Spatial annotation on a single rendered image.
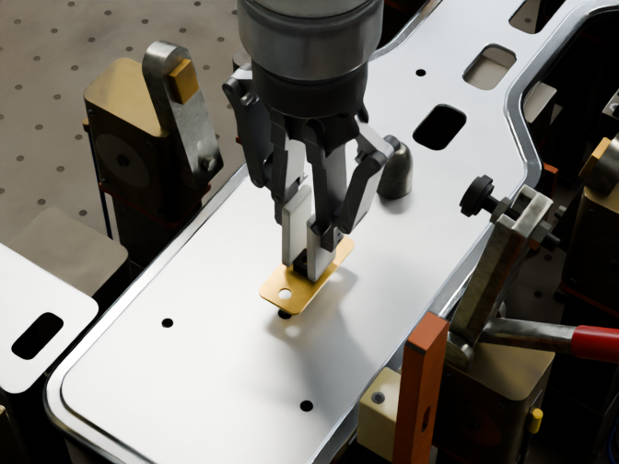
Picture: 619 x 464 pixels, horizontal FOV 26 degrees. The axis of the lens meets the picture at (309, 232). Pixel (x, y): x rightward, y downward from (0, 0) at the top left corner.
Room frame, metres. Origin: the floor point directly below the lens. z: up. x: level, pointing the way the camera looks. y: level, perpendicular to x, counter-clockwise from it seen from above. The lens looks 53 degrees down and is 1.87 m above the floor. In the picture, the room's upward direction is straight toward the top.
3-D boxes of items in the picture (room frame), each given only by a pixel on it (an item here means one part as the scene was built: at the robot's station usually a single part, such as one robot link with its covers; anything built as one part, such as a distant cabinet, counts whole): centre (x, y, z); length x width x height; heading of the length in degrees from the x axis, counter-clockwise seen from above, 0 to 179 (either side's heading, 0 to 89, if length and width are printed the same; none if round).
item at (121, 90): (0.77, 0.15, 0.87); 0.12 x 0.07 x 0.35; 56
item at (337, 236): (0.59, -0.02, 1.09); 0.03 x 0.01 x 0.05; 56
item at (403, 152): (0.71, -0.07, 1.02); 0.03 x 0.03 x 0.07
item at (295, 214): (0.61, 0.01, 1.07); 0.03 x 0.01 x 0.07; 146
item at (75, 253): (0.66, 0.21, 0.84); 0.12 x 0.07 x 0.28; 56
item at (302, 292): (0.60, 0.00, 1.03); 0.08 x 0.04 x 0.01; 146
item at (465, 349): (0.50, -0.10, 1.06); 0.03 x 0.01 x 0.03; 56
